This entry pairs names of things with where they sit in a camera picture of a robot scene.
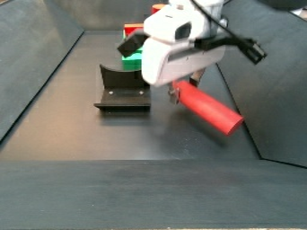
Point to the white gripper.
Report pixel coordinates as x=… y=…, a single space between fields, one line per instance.
x=169 y=55

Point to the long pale red oval rod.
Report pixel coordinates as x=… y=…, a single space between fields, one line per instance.
x=220 y=116

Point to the black cradle fixture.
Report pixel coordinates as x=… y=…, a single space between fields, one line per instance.
x=124 y=90

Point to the green shape sorter base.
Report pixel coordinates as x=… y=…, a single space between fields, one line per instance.
x=132 y=62

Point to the red rectangular arch block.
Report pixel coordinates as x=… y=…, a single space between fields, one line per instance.
x=129 y=27

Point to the tall red cylinder peg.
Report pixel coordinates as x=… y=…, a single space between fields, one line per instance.
x=156 y=7

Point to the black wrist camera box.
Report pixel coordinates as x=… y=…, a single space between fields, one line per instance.
x=132 y=42

